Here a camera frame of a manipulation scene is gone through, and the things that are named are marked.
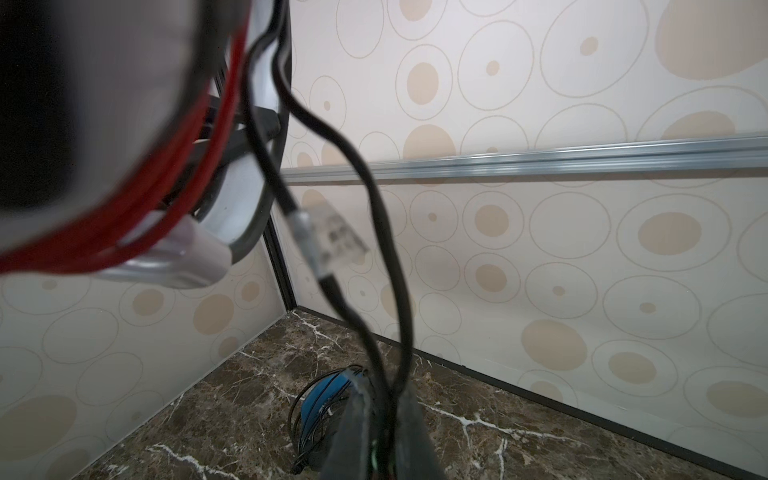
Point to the black headphones blue headband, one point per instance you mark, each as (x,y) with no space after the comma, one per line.
(315,415)

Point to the white headphones black pads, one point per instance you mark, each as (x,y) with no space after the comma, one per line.
(123,146)

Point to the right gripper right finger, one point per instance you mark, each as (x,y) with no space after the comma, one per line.
(415,456)

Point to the horizontal aluminium rail back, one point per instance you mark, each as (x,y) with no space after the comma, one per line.
(740,152)

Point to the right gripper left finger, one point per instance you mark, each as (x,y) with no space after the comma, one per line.
(351,450)

